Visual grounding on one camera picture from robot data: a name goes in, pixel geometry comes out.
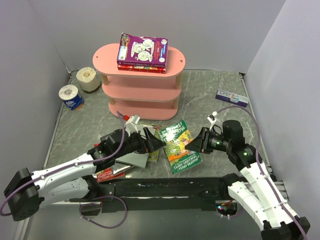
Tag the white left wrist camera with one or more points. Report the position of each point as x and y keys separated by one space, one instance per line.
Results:
x=131 y=124

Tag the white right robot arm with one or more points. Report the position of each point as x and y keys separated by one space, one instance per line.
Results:
x=258 y=196

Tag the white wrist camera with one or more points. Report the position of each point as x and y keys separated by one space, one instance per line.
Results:
x=131 y=124
x=214 y=120

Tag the purple 117-storey treehouse book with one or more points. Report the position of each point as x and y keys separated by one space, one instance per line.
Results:
x=145 y=51

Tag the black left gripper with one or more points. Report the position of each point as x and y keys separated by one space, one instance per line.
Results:
x=152 y=144

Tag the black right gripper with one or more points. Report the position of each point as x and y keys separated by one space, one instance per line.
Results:
x=201 y=143

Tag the grey Great Gatsby book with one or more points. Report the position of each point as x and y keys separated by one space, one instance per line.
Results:
x=134 y=159

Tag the green 104-storey treehouse book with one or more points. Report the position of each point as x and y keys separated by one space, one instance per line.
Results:
x=176 y=137

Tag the pink three-tier shelf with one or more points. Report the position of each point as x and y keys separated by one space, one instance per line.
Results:
x=152 y=96

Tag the purple white small box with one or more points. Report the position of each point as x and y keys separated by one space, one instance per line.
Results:
x=232 y=98

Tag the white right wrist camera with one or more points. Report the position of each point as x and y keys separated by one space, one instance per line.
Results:
x=214 y=120

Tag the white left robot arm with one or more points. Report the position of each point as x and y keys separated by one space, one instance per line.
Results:
x=27 y=191

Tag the black Maugham book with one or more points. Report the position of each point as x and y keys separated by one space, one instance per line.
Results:
x=122 y=164

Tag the red 156-storey treehouse book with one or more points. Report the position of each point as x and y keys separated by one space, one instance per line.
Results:
x=144 y=69

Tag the red 13-storey treehouse book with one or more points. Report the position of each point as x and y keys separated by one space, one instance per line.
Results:
x=105 y=172

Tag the beige toilet paper roll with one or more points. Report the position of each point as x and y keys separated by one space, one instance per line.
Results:
x=88 y=80

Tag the blue wrapped toilet paper roll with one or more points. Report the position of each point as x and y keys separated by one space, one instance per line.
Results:
x=71 y=96

